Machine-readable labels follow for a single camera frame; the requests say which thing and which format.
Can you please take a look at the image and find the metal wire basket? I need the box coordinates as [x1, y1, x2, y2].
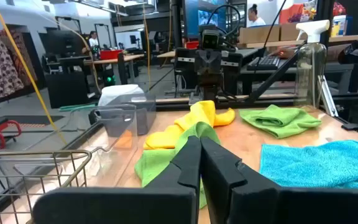
[0, 149, 93, 224]

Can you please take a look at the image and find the green microfiber towel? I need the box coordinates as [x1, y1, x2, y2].
[134, 121, 222, 209]
[239, 104, 323, 140]

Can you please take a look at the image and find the yellow microfiber towel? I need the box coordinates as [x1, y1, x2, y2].
[143, 100, 236, 151]

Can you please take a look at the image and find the wooden desk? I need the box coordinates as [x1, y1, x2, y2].
[84, 53, 145, 85]

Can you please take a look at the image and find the cardboard box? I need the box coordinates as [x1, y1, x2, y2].
[239, 22, 309, 45]

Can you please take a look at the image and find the black cabinet box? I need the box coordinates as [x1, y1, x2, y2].
[44, 70, 90, 109]

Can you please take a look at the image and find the blue screen monitor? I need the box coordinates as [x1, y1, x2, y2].
[183, 0, 219, 39]

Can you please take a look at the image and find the person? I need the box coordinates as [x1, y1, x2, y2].
[88, 30, 101, 48]
[247, 3, 267, 27]

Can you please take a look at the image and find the spray bottle with white head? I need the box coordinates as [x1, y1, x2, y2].
[293, 19, 331, 110]

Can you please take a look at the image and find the blue microfiber towel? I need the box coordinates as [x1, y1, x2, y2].
[259, 139, 358, 190]

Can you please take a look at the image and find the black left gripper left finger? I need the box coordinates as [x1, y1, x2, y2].
[32, 135, 202, 224]

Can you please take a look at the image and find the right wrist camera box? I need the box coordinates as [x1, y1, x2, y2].
[199, 24, 221, 50]

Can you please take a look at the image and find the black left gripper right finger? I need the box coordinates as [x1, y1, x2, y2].
[200, 136, 358, 224]

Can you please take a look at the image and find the grey plastic bin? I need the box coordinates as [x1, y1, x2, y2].
[96, 93, 157, 137]

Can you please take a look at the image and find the red plastic tub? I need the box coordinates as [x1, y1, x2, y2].
[99, 49, 124, 61]

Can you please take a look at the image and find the black keyboard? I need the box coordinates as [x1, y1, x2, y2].
[246, 55, 282, 72]

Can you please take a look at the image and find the green floor cable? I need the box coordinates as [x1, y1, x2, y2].
[59, 104, 98, 113]

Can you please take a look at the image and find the dark patterned fabric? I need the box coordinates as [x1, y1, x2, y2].
[9, 29, 39, 88]

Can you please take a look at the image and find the white plastic container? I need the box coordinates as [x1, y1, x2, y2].
[98, 83, 145, 107]

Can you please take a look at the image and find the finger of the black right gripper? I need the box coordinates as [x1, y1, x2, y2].
[193, 49, 209, 86]
[208, 49, 224, 86]

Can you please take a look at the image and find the yellow hanging cable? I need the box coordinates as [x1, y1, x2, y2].
[0, 0, 69, 146]

